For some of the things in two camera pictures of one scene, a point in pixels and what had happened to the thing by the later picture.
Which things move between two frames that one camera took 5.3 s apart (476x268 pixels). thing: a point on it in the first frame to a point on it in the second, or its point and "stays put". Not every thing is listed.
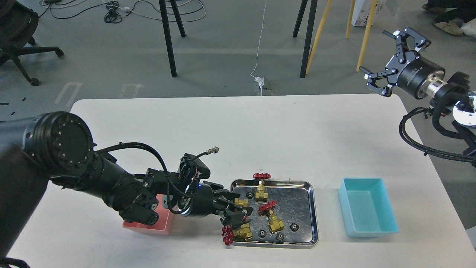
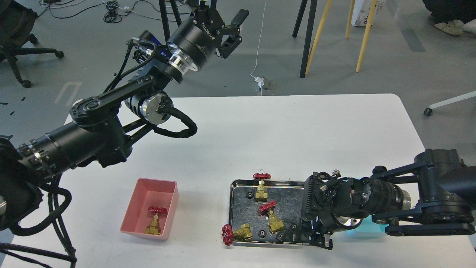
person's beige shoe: x=452 y=26 stays put
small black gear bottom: x=279 y=237 stays put
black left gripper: x=204 y=204 to x=196 y=40
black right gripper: x=423 y=78 to x=333 y=204
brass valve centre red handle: x=274 y=224 stays put
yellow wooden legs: x=322 y=22 stays put
